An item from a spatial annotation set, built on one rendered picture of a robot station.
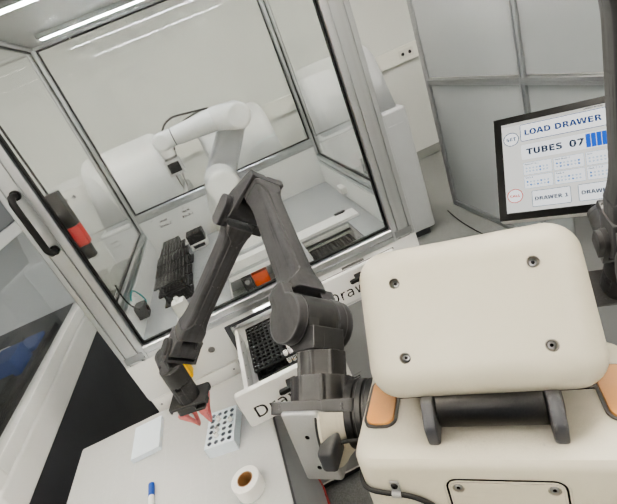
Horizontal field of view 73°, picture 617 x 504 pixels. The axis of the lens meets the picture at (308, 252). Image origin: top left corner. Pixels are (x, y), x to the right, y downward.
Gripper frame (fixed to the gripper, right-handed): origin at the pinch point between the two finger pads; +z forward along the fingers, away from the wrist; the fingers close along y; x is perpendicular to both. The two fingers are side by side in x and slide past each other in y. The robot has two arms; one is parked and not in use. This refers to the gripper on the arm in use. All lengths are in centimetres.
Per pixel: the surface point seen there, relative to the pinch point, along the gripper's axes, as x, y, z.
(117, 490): 4.4, 29.8, 10.2
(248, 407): 4.2, -14.1, -3.3
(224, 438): 2.5, -3.3, 6.0
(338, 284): -34, -45, -5
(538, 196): -24, -106, -18
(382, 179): -41, -68, -32
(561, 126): -30, -118, -33
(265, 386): 3.0, -20.1, -7.0
